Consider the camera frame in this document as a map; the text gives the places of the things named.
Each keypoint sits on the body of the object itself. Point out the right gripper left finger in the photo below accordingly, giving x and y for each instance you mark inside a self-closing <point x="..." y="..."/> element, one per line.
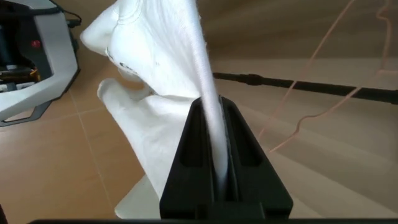
<point x="189" y="174"/>

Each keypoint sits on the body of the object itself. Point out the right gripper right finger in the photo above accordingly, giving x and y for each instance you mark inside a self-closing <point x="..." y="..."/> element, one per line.
<point x="258" y="180"/>

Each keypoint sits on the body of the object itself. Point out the white printed t-shirt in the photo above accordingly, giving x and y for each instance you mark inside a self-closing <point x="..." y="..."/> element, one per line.
<point x="155" y="77"/>

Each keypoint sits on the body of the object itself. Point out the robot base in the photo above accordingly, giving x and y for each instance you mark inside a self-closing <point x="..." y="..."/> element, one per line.
<point x="53" y="62"/>

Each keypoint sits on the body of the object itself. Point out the black clothes rack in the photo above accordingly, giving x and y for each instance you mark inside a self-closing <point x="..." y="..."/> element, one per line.
<point x="311" y="85"/>

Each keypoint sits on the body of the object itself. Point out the pink clothes hanger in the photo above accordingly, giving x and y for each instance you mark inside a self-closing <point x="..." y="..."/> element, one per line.
<point x="311" y="59"/>

